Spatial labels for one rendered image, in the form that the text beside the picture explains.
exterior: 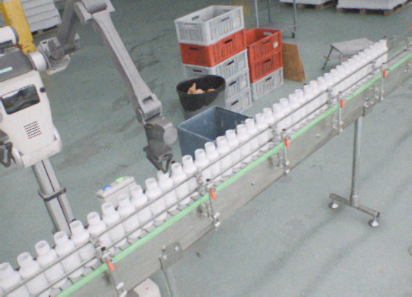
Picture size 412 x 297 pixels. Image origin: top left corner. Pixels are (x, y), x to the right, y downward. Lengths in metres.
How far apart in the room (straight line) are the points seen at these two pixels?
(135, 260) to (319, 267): 1.44
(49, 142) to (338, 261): 1.82
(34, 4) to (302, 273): 9.43
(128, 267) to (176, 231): 0.23
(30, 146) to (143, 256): 0.69
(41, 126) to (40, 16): 9.17
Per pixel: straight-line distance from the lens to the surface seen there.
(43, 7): 10.94
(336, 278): 2.60
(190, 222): 1.58
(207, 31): 3.82
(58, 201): 2.01
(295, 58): 4.97
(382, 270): 2.68
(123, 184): 1.55
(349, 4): 8.16
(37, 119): 1.79
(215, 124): 2.45
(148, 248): 1.50
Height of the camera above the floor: 1.96
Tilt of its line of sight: 29 degrees down
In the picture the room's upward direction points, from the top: 9 degrees counter-clockwise
